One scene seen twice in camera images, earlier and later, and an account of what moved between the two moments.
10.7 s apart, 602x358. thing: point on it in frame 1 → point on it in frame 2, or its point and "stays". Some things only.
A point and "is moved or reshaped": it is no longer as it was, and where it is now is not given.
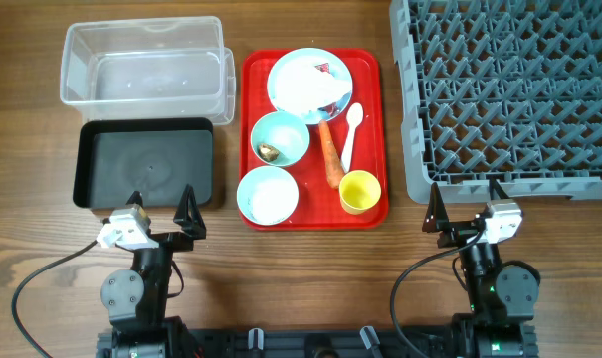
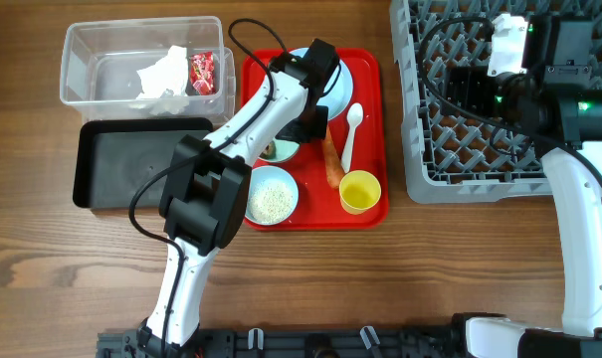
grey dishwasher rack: x=521 y=91 stays
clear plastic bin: x=151 y=69 stays
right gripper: x=436 y=220 → x=473 y=80
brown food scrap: x=268 y=152 stays
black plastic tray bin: x=158 y=157 stays
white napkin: x=301 y=89 is moved or reshaped
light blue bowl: x=267 y=195 stays
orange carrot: x=334 y=171 stays
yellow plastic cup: x=358 y=190 stays
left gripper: x=191 y=227 → x=318 y=129
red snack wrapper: x=324 y=67 is moved or reshaped
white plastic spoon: x=354 y=117 stays
